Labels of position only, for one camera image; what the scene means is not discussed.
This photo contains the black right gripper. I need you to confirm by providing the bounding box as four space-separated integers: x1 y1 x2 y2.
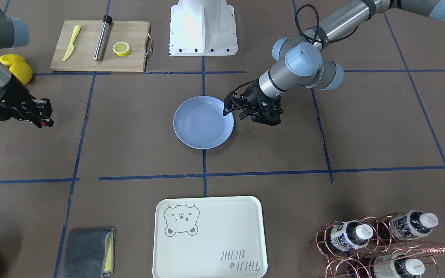
0 75 54 128

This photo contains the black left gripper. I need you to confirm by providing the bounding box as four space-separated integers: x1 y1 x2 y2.
222 80 283 126

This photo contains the blue plate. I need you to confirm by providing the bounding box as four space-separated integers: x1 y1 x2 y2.
173 96 234 149

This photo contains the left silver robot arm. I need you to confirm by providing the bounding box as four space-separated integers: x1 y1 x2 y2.
222 0 445 126

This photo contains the yellow lemon near board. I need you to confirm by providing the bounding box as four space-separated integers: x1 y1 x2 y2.
9 61 33 85

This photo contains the yellow lemon outer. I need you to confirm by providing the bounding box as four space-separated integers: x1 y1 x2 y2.
0 54 26 68

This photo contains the yellow plastic knife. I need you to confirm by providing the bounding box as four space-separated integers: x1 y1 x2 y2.
62 25 81 62

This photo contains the steel rod black cap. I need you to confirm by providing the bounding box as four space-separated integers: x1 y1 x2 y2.
93 15 112 61

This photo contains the lemon half slice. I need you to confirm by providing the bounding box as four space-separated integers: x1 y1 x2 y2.
112 42 131 57

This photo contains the wooden cutting board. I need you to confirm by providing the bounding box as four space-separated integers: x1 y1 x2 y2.
50 20 154 73

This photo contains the cream bear tray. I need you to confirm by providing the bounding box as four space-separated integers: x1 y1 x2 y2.
152 196 268 278

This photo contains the grey folded cloth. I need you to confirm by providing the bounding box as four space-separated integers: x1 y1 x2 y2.
61 227 116 278

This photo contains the tea bottle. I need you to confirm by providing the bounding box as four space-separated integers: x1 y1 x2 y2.
388 210 439 241
325 220 374 253
370 253 425 278

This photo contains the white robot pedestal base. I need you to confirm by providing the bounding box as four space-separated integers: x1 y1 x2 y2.
168 0 238 56

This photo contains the copper wire bottle rack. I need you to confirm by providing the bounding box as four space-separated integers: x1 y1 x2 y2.
309 214 445 278

